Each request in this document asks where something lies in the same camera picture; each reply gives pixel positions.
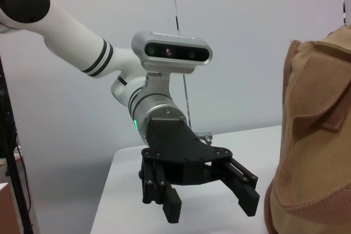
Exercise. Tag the khaki canvas food bag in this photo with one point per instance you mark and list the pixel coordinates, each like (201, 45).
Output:
(315, 135)

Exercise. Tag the black stand pole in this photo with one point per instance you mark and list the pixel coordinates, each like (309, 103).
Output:
(13, 162)

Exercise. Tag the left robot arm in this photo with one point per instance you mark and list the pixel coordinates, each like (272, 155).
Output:
(76, 39)

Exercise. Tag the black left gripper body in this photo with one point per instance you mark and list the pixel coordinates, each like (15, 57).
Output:
(172, 141)

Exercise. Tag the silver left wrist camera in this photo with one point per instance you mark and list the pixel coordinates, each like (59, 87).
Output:
(170, 51)

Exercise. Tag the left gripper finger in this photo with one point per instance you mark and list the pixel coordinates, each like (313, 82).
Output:
(171, 206)
(248, 193)

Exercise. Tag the brown cardboard box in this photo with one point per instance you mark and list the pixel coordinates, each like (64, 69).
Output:
(8, 212)

